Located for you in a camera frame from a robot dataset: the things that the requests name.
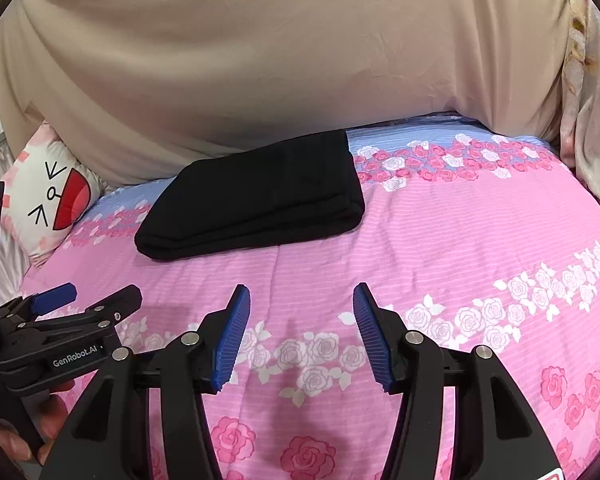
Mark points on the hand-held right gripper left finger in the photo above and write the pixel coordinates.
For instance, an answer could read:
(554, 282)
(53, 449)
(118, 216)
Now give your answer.
(230, 340)

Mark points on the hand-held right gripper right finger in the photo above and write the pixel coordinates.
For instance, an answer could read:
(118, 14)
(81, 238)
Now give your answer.
(375, 340)

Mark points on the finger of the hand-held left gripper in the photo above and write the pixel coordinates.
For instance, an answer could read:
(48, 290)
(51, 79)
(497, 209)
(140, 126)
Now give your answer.
(105, 310)
(55, 293)

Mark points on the black pants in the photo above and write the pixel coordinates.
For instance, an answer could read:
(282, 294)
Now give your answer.
(260, 200)

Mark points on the person's left hand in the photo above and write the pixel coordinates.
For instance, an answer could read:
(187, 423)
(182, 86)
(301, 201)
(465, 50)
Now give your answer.
(55, 417)

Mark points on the white satin curtain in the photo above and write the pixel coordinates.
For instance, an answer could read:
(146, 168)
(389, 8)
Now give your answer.
(7, 270)

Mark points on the pink floral bedsheet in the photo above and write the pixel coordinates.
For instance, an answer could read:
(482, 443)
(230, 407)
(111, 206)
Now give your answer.
(430, 250)

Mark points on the cartoon face pillow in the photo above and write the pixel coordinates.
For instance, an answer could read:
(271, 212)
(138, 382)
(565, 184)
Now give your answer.
(40, 185)

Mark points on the beige curtain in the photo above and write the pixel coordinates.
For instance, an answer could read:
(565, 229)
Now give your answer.
(280, 60)

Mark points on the floral patterned curtain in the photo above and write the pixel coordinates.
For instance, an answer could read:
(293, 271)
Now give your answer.
(590, 110)

